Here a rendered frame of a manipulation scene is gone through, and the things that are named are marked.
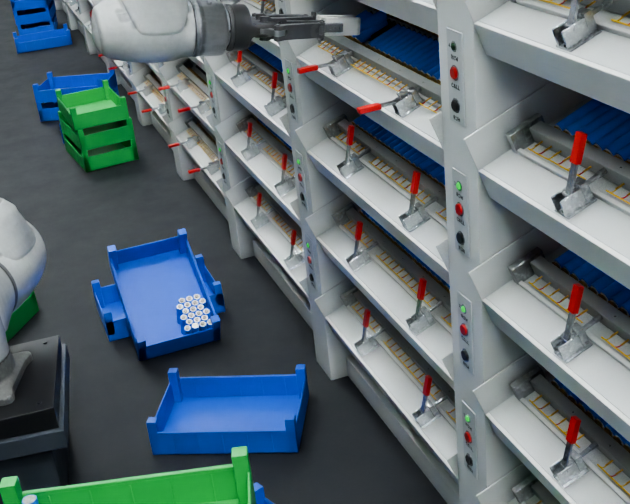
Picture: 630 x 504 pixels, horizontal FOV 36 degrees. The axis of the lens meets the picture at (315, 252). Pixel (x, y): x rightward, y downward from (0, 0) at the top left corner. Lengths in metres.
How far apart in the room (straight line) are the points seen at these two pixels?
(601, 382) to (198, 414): 1.15
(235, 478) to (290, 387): 0.93
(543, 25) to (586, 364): 0.40
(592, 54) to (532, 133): 0.25
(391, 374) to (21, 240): 0.77
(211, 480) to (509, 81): 0.62
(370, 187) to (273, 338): 0.75
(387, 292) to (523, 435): 0.47
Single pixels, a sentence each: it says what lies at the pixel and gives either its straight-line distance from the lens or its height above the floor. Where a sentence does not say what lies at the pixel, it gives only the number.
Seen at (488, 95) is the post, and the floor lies 0.83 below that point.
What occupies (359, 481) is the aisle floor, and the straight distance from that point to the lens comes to 1.91.
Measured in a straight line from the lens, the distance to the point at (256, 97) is 2.31.
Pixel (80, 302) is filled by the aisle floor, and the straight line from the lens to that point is 2.71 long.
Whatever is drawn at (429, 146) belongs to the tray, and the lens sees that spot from 1.41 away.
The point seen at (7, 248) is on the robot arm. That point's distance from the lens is 1.99.
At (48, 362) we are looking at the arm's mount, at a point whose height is 0.23.
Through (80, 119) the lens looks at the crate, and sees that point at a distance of 3.60.
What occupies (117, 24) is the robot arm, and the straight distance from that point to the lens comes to 1.57.
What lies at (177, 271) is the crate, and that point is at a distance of 2.53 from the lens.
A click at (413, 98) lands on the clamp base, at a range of 1.49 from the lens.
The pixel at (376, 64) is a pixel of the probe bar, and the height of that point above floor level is 0.77.
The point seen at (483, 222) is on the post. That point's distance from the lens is 1.31.
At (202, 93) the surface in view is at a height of 0.38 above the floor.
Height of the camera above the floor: 1.21
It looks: 26 degrees down
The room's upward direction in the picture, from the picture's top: 6 degrees counter-clockwise
